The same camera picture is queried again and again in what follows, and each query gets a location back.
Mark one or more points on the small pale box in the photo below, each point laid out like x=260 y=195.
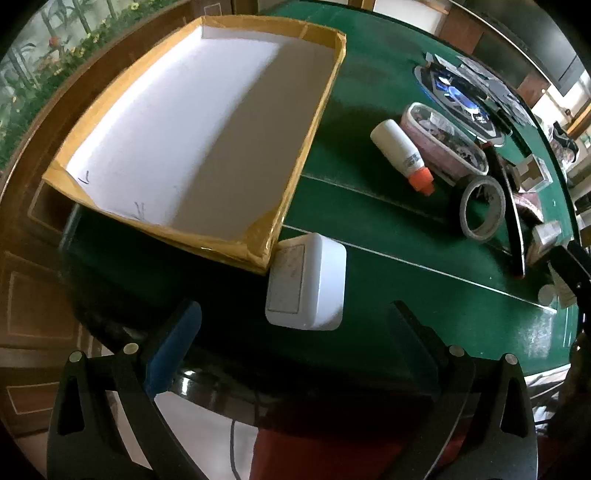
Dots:
x=547 y=233

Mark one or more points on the flowering plants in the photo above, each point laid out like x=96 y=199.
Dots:
x=27 y=83

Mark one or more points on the person's red clothing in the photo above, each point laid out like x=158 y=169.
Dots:
x=323 y=452

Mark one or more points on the white rounded plastic case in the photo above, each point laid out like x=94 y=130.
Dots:
x=318 y=286

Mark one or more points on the small open white box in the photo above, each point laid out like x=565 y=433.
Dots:
x=531 y=173

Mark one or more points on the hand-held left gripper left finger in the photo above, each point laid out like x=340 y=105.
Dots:
x=171 y=346

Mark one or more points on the pile of dark cards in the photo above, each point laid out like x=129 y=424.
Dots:
x=508 y=92

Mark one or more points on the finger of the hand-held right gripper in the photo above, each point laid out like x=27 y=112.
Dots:
x=581 y=253
x=565 y=265

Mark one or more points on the white bottle with orange cap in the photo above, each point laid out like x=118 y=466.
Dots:
x=397 y=147

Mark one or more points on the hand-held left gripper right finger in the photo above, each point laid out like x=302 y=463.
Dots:
x=415 y=332

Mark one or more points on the pink clear plastic container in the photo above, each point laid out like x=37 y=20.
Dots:
x=443 y=138

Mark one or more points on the dark cabinet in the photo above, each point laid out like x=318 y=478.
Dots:
x=526 y=50

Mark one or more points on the grey tape roll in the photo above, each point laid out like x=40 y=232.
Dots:
x=482 y=182

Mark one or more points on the yellow-taped cardboard box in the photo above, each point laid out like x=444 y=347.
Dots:
x=184 y=115

